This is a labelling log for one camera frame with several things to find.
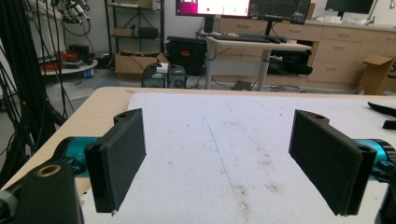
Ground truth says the monitor with dark screen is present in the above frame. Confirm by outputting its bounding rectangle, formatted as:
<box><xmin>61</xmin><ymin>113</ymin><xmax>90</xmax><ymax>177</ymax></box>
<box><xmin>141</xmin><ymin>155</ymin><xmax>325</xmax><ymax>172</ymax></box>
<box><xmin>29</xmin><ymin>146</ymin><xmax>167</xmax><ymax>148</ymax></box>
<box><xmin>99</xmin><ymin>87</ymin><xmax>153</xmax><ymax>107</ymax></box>
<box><xmin>248</xmin><ymin>0</ymin><xmax>312</xmax><ymax>25</ymax></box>

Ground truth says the red tool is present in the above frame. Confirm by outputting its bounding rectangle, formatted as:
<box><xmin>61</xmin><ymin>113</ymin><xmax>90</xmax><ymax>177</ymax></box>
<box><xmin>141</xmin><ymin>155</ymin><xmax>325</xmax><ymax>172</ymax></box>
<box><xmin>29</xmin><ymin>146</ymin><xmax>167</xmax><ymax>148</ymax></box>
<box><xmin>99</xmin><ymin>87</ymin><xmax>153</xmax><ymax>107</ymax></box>
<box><xmin>39</xmin><ymin>49</ymin><xmax>82</xmax><ymax>70</ymax></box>

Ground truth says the open cardboard box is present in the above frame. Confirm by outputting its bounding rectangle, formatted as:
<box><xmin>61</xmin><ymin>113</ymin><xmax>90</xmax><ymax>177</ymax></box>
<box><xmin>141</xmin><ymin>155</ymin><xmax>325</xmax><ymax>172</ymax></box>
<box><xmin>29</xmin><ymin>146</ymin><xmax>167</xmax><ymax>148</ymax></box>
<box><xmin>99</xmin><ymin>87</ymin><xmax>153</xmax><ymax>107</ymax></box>
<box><xmin>114</xmin><ymin>50</ymin><xmax>171</xmax><ymax>76</ymax></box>

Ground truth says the tall cardboard box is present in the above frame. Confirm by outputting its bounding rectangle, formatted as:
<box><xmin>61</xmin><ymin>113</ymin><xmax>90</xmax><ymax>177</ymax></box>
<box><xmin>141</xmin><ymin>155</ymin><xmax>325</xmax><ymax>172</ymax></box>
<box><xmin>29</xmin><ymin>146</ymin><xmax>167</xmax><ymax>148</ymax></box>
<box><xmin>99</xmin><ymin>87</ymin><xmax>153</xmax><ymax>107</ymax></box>
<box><xmin>356</xmin><ymin>53</ymin><xmax>396</xmax><ymax>96</ymax></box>

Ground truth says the wooden drawer cabinet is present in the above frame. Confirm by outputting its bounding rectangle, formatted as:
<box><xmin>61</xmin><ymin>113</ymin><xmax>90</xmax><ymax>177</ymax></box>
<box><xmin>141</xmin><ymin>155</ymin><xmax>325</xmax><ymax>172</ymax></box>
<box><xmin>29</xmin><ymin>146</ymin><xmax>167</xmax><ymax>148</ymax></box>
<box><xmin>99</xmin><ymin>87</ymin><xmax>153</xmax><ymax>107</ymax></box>
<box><xmin>214</xmin><ymin>18</ymin><xmax>396</xmax><ymax>91</ymax></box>

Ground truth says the monitor with pink white screen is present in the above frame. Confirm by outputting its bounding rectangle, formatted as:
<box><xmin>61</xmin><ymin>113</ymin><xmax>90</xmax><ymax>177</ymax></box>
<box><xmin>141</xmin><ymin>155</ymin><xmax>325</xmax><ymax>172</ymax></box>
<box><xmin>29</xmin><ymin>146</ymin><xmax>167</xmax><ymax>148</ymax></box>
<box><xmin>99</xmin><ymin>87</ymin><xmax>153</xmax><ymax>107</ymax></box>
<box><xmin>175</xmin><ymin>0</ymin><xmax>252</xmax><ymax>18</ymax></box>

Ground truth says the black computer unit with fan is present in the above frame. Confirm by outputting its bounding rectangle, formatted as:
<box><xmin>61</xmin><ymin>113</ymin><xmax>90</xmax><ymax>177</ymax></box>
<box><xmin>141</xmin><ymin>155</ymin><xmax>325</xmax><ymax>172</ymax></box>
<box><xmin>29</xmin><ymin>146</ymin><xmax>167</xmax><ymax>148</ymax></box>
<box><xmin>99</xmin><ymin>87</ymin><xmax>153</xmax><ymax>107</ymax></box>
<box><xmin>167</xmin><ymin>63</ymin><xmax>188</xmax><ymax>90</ymax></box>

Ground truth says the light wooden desk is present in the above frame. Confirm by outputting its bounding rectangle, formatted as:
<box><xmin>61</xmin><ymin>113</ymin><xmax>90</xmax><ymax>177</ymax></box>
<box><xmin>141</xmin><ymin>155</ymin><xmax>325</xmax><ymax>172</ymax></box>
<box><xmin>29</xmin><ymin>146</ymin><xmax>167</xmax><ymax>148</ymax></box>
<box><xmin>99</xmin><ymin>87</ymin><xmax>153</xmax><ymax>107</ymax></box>
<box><xmin>204</xmin><ymin>35</ymin><xmax>313</xmax><ymax>91</ymax></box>

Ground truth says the black keyboard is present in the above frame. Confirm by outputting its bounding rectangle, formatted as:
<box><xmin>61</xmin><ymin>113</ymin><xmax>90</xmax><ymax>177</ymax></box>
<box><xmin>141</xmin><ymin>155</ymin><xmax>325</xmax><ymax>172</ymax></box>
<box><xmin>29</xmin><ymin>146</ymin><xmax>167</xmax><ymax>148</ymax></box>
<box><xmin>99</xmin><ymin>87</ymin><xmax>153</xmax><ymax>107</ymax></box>
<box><xmin>212</xmin><ymin>33</ymin><xmax>289</xmax><ymax>45</ymax></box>

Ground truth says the black monitor on counter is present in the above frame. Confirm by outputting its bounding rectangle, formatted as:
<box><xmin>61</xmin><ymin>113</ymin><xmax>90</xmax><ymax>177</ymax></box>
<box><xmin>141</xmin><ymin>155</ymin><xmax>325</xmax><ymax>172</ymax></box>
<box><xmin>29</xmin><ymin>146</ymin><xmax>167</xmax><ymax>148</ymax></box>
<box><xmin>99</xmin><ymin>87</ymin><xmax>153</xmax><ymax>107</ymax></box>
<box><xmin>324</xmin><ymin>0</ymin><xmax>375</xmax><ymax>15</ymax></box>

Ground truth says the black hard case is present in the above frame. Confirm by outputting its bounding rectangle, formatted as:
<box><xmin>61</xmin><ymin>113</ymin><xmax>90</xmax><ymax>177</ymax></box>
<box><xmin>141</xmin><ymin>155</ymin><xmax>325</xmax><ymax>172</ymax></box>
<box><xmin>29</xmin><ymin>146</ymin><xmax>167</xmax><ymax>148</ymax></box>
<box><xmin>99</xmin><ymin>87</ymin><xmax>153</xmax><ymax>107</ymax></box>
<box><xmin>165</xmin><ymin>35</ymin><xmax>208</xmax><ymax>77</ymax></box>

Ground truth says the round white table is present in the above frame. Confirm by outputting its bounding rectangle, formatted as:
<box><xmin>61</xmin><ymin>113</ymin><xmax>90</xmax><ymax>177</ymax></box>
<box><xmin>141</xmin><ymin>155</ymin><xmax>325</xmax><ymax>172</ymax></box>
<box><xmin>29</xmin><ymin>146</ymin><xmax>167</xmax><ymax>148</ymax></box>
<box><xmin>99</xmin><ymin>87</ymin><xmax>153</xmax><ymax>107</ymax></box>
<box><xmin>39</xmin><ymin>59</ymin><xmax>99</xmax><ymax>77</ymax></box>

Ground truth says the black bag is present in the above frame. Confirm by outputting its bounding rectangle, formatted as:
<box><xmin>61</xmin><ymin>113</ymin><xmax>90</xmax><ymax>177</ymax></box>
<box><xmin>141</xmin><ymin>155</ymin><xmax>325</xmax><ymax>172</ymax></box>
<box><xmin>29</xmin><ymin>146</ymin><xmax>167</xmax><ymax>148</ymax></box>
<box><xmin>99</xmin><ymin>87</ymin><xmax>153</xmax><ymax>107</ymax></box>
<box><xmin>266</xmin><ymin>49</ymin><xmax>314</xmax><ymax>77</ymax></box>

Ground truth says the small cardboard box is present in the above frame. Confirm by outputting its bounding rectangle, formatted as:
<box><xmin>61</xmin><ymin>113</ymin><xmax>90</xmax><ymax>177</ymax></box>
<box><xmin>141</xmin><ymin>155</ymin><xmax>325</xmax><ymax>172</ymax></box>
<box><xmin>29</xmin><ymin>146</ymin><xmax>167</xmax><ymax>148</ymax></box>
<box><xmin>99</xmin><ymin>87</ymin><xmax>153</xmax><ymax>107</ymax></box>
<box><xmin>114</xmin><ymin>26</ymin><xmax>135</xmax><ymax>38</ymax></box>

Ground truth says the white foam mat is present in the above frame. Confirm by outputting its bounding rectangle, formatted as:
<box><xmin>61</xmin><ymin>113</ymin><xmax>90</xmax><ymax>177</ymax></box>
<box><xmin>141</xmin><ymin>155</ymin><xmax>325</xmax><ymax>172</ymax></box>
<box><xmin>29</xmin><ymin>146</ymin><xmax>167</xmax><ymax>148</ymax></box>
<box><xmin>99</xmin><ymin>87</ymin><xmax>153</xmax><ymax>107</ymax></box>
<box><xmin>81</xmin><ymin>91</ymin><xmax>396</xmax><ymax>224</ymax></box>

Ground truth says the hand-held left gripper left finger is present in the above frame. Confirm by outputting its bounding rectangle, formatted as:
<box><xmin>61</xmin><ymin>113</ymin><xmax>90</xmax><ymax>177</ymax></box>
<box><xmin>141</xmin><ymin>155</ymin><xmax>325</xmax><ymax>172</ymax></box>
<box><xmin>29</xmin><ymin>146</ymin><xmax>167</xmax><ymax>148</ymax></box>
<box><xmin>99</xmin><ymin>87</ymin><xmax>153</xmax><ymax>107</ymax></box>
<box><xmin>83</xmin><ymin>107</ymin><xmax>148</xmax><ymax>217</ymax></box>

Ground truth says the small white box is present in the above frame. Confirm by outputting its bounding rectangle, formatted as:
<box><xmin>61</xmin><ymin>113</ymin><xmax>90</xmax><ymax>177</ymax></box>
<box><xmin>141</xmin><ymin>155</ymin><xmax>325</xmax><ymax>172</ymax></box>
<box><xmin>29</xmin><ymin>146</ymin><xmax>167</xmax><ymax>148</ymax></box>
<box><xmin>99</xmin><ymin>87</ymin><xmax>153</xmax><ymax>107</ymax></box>
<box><xmin>155</xmin><ymin>63</ymin><xmax>170</xmax><ymax>75</ymax></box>

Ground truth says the bundle of black cables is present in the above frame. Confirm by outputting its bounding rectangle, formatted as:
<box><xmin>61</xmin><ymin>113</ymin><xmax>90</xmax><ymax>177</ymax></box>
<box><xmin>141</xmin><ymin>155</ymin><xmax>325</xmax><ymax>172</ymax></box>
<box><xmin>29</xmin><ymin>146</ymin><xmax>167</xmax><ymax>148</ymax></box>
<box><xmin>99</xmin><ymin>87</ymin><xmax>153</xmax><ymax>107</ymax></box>
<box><xmin>0</xmin><ymin>0</ymin><xmax>74</xmax><ymax>188</ymax></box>

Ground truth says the black metal shelf rack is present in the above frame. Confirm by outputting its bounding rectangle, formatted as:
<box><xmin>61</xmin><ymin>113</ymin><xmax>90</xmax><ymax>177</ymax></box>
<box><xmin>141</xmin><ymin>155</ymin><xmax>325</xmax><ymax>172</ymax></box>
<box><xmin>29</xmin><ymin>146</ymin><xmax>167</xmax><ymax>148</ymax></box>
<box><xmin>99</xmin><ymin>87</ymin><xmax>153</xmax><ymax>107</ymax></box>
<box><xmin>104</xmin><ymin>0</ymin><xmax>166</xmax><ymax>58</ymax></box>

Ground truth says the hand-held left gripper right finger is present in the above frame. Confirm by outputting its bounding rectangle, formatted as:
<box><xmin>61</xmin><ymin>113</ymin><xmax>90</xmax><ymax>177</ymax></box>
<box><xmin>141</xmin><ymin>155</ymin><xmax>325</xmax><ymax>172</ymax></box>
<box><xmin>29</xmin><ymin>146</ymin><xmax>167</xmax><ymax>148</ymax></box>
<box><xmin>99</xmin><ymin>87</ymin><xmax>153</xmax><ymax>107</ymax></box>
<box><xmin>288</xmin><ymin>109</ymin><xmax>378</xmax><ymax>217</ymax></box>

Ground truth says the black pouch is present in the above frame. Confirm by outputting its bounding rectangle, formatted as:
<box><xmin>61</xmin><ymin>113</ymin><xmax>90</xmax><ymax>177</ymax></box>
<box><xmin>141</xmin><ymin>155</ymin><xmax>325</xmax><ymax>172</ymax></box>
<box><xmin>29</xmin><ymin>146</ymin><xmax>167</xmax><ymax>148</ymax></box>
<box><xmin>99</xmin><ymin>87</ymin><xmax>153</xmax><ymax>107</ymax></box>
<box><xmin>137</xmin><ymin>26</ymin><xmax>160</xmax><ymax>40</ymax></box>

